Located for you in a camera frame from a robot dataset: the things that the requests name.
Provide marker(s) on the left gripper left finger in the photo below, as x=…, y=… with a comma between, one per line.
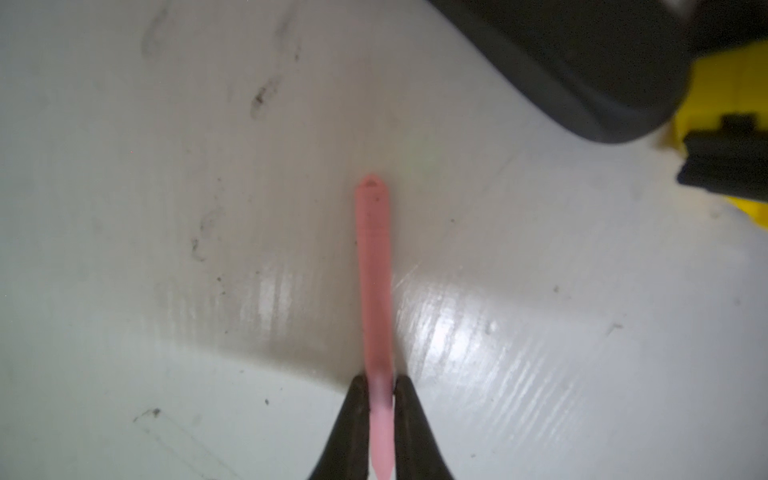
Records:
x=346, y=453

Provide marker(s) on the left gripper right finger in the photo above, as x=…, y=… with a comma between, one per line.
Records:
x=417, y=455

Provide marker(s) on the pink stylus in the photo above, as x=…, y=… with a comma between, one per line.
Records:
x=372, y=221

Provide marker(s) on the yellow black tape measure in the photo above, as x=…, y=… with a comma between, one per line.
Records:
x=613, y=71

